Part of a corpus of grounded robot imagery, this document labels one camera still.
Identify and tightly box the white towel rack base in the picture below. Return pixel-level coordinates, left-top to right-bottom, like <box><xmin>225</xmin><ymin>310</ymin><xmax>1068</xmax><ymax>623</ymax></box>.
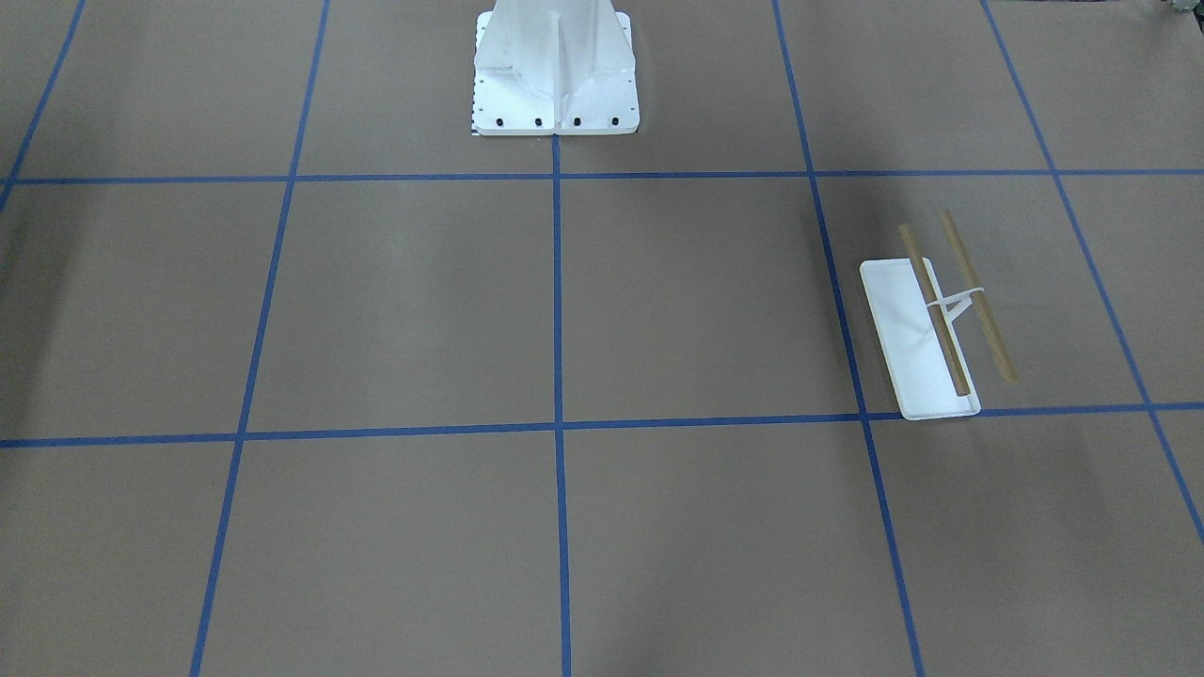
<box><xmin>858</xmin><ymin>258</ymin><xmax>982</xmax><ymax>420</ymax></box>

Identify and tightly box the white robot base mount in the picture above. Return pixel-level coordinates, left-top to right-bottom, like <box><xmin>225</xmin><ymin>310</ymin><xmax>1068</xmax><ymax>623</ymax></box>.
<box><xmin>470</xmin><ymin>1</ymin><xmax>641</xmax><ymax>136</ymax></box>

